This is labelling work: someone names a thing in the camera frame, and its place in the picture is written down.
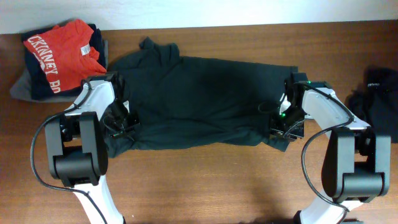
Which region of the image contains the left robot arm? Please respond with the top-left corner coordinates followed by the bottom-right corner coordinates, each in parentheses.
top-left (44, 73), bottom-right (139, 223)

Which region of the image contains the folded red printed t-shirt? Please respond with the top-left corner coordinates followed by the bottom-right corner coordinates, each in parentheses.
top-left (21, 19), bottom-right (106, 100)

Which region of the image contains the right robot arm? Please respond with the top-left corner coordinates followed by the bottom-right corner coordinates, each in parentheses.
top-left (270, 72), bottom-right (391, 224)

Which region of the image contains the black garment pile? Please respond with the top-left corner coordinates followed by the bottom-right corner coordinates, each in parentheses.
top-left (348, 66), bottom-right (397, 143)

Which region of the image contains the folded navy blue garment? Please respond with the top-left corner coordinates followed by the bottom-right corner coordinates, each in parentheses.
top-left (24, 24), bottom-right (108, 100)

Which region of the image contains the folded grey garment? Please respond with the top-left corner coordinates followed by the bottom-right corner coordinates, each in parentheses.
top-left (10, 35), bottom-right (106, 103)

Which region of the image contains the dark green t-shirt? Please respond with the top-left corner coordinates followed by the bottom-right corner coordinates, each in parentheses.
top-left (106, 38), bottom-right (297, 157)

